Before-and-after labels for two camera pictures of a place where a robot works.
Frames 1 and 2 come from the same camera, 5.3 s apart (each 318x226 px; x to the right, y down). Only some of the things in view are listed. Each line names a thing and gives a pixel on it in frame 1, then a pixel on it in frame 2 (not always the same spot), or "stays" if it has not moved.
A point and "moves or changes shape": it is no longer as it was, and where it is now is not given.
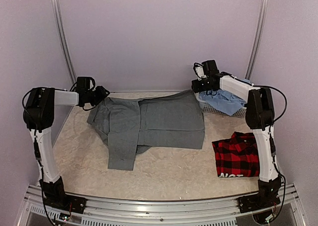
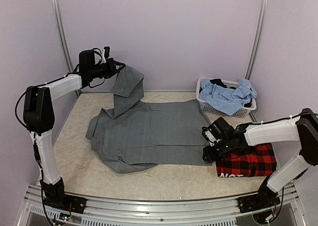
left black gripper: x=103 y=94 → x=113 y=69
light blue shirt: x=225 y=102 stays
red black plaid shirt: x=238 y=156 stays
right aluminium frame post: x=259 y=32 stays
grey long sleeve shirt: x=128 y=128 moves or changes shape
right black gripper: x=196 y=87 → x=210 y=157
